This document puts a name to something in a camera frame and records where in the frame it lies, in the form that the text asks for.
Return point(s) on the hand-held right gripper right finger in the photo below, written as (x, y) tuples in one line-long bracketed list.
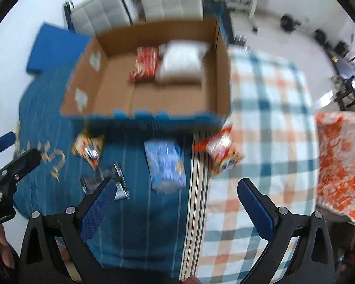
[(256, 210)]

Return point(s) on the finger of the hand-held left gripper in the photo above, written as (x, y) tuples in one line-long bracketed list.
[(1, 143), (22, 161)]

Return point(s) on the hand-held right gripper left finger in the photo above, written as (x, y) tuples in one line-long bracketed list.
[(97, 210)]

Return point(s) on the black and silver snack packet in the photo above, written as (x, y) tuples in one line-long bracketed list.
[(105, 177)]

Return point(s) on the yellow snack packet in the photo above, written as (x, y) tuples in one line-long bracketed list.
[(87, 149)]

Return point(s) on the red and orange snack packet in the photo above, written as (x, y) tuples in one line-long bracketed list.
[(222, 152)]

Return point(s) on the light blue snack packet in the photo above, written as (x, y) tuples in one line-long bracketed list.
[(165, 165)]

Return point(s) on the cardboard box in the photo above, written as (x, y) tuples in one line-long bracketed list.
[(115, 94)]

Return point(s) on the person's left hand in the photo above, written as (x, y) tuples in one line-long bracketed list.
[(3, 244)]

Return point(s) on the blue striped blanket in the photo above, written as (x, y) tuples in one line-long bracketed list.
[(153, 227)]

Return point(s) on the plaid blanket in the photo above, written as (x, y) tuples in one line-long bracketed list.
[(269, 124)]

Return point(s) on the orange floral blanket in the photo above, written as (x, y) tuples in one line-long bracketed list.
[(340, 165)]

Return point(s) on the blue foam mat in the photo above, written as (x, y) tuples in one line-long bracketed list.
[(56, 50)]

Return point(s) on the dark wooden furniture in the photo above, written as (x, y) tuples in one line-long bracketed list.
[(353, 94)]

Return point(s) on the white snack packet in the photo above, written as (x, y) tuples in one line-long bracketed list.
[(182, 60)]

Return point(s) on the black dumbbell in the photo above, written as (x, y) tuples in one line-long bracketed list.
[(341, 47), (321, 35), (288, 21)]

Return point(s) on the white exercise machine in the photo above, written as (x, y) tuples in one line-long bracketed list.
[(253, 0)]

